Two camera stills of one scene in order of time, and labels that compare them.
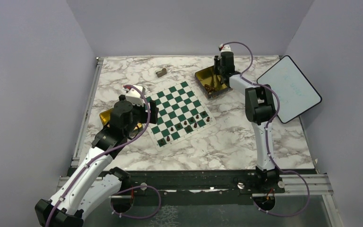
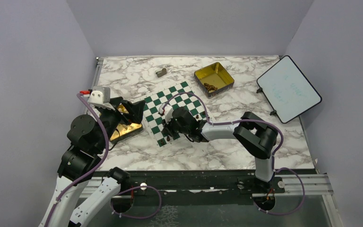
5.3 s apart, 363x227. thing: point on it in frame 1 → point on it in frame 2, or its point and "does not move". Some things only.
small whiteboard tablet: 296,94 does not move
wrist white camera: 133,96 → 100,98
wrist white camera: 224,48 → 168,111
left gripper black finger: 153,112 → 135,110
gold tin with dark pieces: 210,83 does not move
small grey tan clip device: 161,73 does not move
